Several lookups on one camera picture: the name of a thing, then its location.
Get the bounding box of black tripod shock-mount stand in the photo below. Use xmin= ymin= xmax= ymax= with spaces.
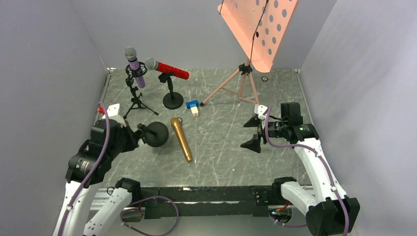
xmin=123 ymin=62 xmax=159 ymax=119

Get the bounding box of black round-base mic stand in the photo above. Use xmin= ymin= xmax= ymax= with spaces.
xmin=158 ymin=72 xmax=183 ymax=110

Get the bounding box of red glitter microphone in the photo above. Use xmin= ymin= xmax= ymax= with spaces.
xmin=145 ymin=58 xmax=189 ymax=80

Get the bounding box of purple glitter microphone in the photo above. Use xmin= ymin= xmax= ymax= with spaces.
xmin=124 ymin=47 xmax=146 ymax=89

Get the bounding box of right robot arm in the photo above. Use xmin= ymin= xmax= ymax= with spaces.
xmin=241 ymin=102 xmax=360 ymax=236

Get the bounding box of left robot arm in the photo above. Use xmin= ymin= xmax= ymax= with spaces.
xmin=53 ymin=119 xmax=144 ymax=236

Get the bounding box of pink music stand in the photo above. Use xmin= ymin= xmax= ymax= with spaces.
xmin=200 ymin=0 xmax=298 ymax=106

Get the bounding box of gold microphone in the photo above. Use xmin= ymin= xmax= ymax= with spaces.
xmin=171 ymin=117 xmax=193 ymax=162

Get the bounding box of blue white toy block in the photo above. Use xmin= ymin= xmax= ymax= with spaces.
xmin=186 ymin=100 xmax=200 ymax=118

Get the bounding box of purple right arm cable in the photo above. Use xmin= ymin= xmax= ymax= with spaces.
xmin=264 ymin=105 xmax=351 ymax=236

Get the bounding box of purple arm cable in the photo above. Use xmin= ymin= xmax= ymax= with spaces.
xmin=57 ymin=102 xmax=180 ymax=236
xmin=264 ymin=105 xmax=351 ymax=236

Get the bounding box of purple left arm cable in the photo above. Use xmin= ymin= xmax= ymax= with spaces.
xmin=57 ymin=102 xmax=180 ymax=236

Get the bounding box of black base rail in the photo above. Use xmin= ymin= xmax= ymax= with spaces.
xmin=135 ymin=185 xmax=287 ymax=219

